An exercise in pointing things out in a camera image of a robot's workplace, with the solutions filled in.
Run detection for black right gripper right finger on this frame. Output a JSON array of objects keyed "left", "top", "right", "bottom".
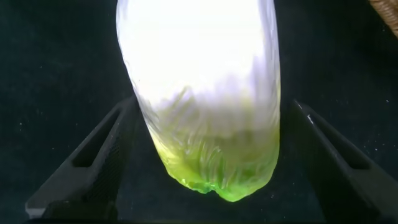
[{"left": 284, "top": 99, "right": 398, "bottom": 223}]

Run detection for white green napa cabbage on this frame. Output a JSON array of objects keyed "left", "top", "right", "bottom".
[{"left": 115, "top": 0, "right": 282, "bottom": 203}]

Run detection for wicker basket brown handles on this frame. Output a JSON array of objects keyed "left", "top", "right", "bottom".
[{"left": 368, "top": 0, "right": 398, "bottom": 38}]

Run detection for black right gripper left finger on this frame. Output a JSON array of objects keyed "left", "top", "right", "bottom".
[{"left": 24, "top": 95, "right": 141, "bottom": 221}]

